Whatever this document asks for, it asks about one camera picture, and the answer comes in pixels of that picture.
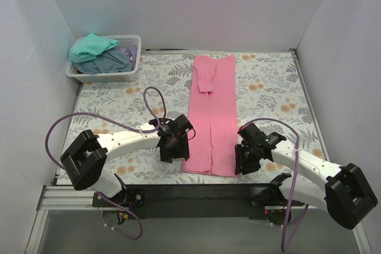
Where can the pink t shirt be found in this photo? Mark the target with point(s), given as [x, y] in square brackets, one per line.
[212, 112]

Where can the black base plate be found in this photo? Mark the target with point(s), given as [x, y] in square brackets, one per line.
[200, 200]

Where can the teal t shirt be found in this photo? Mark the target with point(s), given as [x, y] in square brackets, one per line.
[89, 47]

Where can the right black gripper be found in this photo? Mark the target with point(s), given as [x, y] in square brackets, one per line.
[246, 159]

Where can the lavender t shirt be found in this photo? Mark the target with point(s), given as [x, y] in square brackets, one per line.
[131, 54]

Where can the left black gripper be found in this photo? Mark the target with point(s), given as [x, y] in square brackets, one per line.
[174, 149]

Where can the aluminium frame rail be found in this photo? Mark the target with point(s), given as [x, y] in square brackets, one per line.
[62, 198]

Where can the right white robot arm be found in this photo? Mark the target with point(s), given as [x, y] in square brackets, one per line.
[342, 191]

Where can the white plastic laundry basket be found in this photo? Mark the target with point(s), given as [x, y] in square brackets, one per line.
[125, 41]

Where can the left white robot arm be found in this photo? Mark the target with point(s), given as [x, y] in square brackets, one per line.
[85, 158]

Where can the floral patterned table mat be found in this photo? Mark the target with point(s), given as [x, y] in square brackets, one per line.
[268, 88]

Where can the grey-blue t shirt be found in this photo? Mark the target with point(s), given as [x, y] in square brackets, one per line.
[111, 61]

